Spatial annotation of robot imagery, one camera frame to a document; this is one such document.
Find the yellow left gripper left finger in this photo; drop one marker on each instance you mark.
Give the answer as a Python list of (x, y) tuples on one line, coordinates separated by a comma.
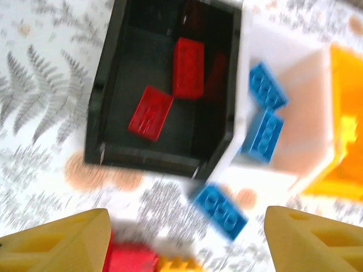
[(56, 246)]

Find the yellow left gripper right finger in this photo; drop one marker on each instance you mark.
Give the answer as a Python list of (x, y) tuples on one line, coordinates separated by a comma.
[(320, 249)]

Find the blue lego brick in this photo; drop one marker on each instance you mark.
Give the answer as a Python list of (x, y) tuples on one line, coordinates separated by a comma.
[(263, 136), (268, 85), (218, 212)]

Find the red lego brick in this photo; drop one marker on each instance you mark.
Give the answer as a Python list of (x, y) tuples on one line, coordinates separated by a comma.
[(129, 259), (150, 113), (188, 68)]

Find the yellow lego brick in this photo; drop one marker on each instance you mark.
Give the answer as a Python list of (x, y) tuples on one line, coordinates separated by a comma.
[(177, 265), (348, 129)]

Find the white plastic bin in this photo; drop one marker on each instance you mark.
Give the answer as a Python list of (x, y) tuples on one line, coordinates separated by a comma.
[(306, 119)]

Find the yellow plastic bin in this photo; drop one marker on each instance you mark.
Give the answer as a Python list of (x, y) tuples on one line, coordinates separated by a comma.
[(351, 93)]

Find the black plastic bin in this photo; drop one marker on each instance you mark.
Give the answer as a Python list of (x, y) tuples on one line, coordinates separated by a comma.
[(119, 93)]

